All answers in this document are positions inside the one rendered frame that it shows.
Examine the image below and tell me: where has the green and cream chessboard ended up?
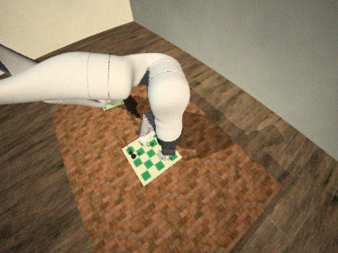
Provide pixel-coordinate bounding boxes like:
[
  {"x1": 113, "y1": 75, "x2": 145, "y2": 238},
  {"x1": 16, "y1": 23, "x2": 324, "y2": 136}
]
[{"x1": 122, "y1": 135, "x2": 182, "y2": 186}]

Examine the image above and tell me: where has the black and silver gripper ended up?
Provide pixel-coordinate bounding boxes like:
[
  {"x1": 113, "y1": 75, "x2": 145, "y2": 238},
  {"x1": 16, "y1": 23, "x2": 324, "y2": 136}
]
[{"x1": 138, "y1": 112, "x2": 183, "y2": 160}]

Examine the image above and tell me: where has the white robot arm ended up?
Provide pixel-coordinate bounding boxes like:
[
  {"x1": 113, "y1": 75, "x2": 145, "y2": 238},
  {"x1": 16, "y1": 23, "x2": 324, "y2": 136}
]
[{"x1": 0, "y1": 44, "x2": 190, "y2": 132}]

